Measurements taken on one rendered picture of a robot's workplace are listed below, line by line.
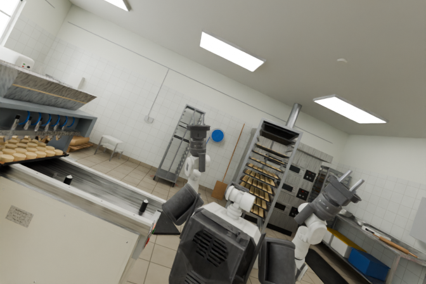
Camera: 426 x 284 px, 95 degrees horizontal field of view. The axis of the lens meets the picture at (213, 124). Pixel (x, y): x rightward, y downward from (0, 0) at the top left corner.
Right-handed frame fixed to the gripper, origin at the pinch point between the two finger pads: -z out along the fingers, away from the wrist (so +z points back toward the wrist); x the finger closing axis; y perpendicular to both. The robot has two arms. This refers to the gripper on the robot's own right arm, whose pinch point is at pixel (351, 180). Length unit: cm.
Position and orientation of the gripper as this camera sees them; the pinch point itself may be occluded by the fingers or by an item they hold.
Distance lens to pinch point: 94.2
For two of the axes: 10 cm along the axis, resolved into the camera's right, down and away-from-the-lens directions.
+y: 7.8, 2.3, 5.9
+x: -4.0, -5.4, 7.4
